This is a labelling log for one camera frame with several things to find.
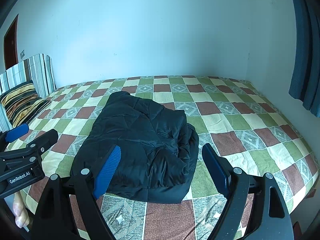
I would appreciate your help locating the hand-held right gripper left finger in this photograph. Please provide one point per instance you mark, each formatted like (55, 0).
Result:
(108, 170)

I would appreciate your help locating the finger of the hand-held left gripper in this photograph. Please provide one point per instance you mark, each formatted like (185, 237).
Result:
(45, 141)
(16, 132)

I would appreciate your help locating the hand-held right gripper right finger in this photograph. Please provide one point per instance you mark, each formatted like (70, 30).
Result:
(216, 170)

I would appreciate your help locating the black quilted jacket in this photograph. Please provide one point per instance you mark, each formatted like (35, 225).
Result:
(140, 140)

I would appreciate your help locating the person's left hand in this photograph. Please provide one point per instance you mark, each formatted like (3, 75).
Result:
(21, 212)

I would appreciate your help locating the striped yellow brown pillow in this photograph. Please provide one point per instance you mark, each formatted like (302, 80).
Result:
(22, 102)

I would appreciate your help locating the checkered bed blanket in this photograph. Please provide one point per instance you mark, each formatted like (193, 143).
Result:
(237, 120)

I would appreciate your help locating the striped headboard cushion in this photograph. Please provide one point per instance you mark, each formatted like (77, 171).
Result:
(37, 70)

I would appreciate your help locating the brown wooden door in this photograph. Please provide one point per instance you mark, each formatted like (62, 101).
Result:
(11, 42)

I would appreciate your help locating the blue curtain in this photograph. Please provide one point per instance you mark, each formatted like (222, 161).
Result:
(305, 55)

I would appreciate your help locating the wall light switch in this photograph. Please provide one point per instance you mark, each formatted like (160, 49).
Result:
(22, 54)

